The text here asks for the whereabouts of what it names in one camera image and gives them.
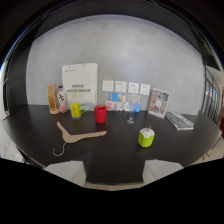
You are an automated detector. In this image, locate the pink flower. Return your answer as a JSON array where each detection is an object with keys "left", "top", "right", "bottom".
[{"left": 105, "top": 100, "right": 116, "bottom": 112}]

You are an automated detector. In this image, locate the green and white power adapter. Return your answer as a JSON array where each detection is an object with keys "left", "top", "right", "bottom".
[{"left": 137, "top": 125, "right": 156, "bottom": 148}]

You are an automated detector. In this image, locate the wooden clothes hanger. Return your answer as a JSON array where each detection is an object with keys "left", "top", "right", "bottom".
[{"left": 52, "top": 120, "right": 108, "bottom": 157}]

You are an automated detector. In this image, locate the flat grey magazine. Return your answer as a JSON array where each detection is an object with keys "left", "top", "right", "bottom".
[{"left": 165, "top": 111, "right": 195, "bottom": 131}]

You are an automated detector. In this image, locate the yellow drink bottle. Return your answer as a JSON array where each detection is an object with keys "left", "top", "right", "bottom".
[{"left": 69, "top": 92, "right": 82, "bottom": 120}]

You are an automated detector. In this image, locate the red plastic cup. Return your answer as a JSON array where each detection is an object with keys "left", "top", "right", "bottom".
[{"left": 93, "top": 105, "right": 108, "bottom": 125}]

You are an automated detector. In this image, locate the standing picture book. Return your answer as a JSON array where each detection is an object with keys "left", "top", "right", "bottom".
[{"left": 147, "top": 87, "right": 171, "bottom": 120}]

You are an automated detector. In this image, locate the clear plastic bottle blue label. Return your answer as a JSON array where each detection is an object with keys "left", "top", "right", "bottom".
[{"left": 132, "top": 94, "right": 142, "bottom": 113}]

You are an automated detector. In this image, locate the clear bottle with white label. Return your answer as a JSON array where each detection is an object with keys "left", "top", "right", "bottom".
[{"left": 57, "top": 85, "right": 68, "bottom": 114}]

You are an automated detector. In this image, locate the patterned small card box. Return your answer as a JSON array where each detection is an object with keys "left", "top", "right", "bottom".
[{"left": 115, "top": 93, "right": 128, "bottom": 112}]

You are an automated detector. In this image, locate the blue and white box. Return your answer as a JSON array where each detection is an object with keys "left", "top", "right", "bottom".
[{"left": 109, "top": 92, "right": 119, "bottom": 103}]

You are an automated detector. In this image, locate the white paper bag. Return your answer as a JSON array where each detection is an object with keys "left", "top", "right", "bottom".
[{"left": 61, "top": 62, "right": 99, "bottom": 106}]

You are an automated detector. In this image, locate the white wall socket plate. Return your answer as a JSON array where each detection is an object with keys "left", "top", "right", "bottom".
[
  {"left": 139, "top": 83, "right": 151, "bottom": 96},
  {"left": 114, "top": 80, "right": 128, "bottom": 94},
  {"left": 127, "top": 81, "right": 140, "bottom": 95}
]

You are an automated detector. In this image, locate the white wall switch plate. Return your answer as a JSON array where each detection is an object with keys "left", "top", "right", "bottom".
[{"left": 101, "top": 79, "right": 115, "bottom": 93}]

